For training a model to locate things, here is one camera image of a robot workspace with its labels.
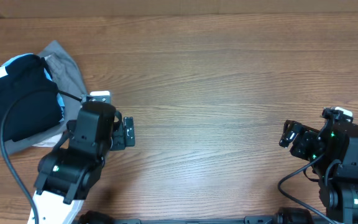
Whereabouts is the black t-shirt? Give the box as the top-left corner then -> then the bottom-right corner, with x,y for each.
0,54 -> 62,141

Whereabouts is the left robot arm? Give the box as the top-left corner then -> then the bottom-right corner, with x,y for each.
28,101 -> 135,223

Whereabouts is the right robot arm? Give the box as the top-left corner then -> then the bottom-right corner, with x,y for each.
275,107 -> 358,223

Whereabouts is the light blue printed t-shirt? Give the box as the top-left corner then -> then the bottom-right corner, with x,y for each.
0,53 -> 65,122

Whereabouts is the grey folded garment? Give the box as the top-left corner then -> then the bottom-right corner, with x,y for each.
5,40 -> 88,155

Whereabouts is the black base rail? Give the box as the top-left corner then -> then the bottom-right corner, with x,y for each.
73,210 -> 316,224

